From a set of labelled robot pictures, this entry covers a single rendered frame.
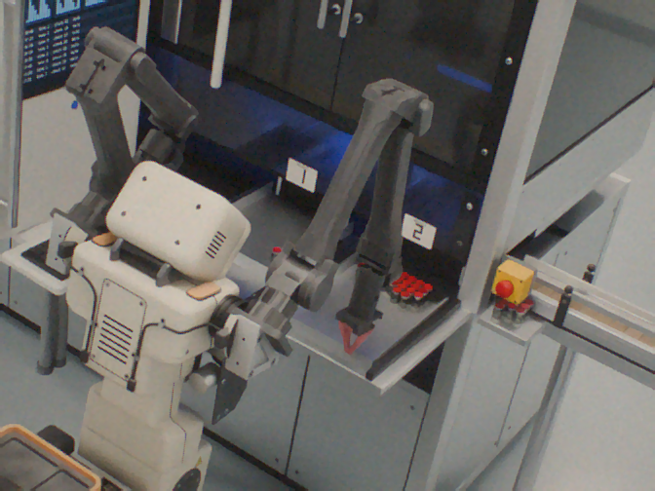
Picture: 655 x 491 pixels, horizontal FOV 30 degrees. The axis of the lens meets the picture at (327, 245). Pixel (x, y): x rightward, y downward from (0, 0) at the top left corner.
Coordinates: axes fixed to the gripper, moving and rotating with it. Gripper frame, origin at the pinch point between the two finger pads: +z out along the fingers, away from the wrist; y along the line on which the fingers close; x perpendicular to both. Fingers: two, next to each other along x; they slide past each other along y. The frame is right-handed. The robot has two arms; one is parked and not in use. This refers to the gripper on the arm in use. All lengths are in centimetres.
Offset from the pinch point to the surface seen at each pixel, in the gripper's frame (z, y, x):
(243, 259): -1.4, 12.3, 37.8
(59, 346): 60, 30, 99
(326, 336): 0.0, 0.5, 6.3
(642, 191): 36, 326, 24
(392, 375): 2.8, 4.1, -9.7
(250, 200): -5, 37, 54
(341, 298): -0.4, 19.6, 13.9
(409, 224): -18.0, 35.6, 9.6
